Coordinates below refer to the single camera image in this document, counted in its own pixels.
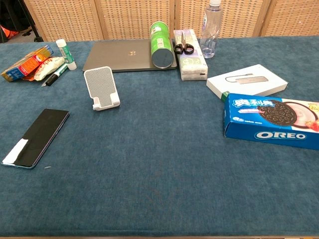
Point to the black smartphone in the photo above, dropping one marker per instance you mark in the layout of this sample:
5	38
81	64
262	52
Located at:
42	134

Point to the white phone stand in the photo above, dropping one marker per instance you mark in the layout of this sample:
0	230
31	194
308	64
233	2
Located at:
99	84

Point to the grey laptop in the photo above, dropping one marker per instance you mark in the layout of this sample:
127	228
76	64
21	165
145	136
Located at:
119	54

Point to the black tripod stand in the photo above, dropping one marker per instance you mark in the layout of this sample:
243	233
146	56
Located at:
38	39

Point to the blue table cloth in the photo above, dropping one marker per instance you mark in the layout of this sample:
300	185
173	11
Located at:
162	174

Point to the white purple tissue pack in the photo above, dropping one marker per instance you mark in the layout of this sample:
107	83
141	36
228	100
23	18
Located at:
192	67

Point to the green chips can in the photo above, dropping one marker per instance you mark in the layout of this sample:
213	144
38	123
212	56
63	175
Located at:
160	44

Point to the white USB hub box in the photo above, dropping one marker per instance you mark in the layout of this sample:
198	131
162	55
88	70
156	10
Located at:
249	83

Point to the clear plastic water bottle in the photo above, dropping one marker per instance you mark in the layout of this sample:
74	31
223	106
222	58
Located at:
210	30

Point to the wicker folding screen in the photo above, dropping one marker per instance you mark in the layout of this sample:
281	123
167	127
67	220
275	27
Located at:
124	17

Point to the white green glue stick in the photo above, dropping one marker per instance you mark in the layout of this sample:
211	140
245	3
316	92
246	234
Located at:
66	54

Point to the blue Oreo cookie box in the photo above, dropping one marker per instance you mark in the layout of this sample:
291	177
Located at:
274	117

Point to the white snack packet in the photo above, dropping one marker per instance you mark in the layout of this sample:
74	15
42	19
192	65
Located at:
47	67

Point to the red orange cardboard box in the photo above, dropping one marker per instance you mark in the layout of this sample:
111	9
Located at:
32	63

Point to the yellow blue cardboard box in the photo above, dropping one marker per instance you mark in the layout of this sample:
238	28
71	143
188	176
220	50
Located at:
10	74

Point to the black orange bag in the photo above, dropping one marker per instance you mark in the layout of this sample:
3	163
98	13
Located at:
8	31

